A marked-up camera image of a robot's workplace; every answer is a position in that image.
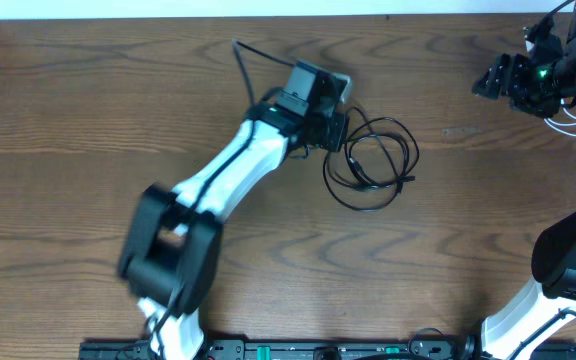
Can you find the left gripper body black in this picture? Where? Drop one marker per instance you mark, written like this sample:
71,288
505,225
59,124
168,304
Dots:
336,132

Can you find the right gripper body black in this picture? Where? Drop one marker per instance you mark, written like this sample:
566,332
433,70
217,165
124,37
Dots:
510,76

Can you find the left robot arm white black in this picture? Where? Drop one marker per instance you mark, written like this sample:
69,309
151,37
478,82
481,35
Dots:
171,252

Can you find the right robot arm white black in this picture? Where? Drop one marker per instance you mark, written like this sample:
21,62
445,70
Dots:
548,300

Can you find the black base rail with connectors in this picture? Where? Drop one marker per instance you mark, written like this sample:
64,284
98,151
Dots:
426,346

